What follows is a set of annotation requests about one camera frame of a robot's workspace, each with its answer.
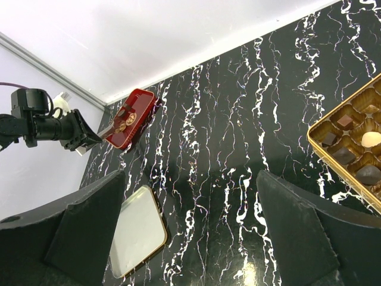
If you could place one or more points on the chocolate pieces in tray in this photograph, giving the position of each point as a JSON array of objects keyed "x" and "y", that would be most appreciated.
[{"x": 120, "y": 121}]

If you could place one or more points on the left aluminium corner post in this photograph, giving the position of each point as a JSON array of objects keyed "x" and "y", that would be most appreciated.
[{"x": 29, "y": 58}]

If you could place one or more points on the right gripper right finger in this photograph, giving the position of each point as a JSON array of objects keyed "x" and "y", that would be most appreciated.
[{"x": 316, "y": 241}]

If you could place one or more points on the gold chocolate box tray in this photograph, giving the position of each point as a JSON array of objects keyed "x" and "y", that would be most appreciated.
[{"x": 347, "y": 139}]

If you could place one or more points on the silver square tin lid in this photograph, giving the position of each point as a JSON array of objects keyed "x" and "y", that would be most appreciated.
[{"x": 139, "y": 233}]

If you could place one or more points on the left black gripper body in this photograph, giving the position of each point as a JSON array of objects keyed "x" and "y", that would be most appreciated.
[{"x": 82, "y": 138}]

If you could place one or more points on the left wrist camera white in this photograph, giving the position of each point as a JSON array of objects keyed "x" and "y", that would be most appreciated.
[{"x": 61, "y": 102}]

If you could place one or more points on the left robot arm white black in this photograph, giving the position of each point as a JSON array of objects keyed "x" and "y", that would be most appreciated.
[{"x": 35, "y": 118}]

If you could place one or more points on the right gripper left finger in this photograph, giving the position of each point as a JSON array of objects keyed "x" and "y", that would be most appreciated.
[{"x": 65, "y": 242}]

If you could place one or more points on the red lacquer tray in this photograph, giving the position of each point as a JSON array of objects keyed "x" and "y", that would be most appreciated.
[{"x": 142, "y": 102}]

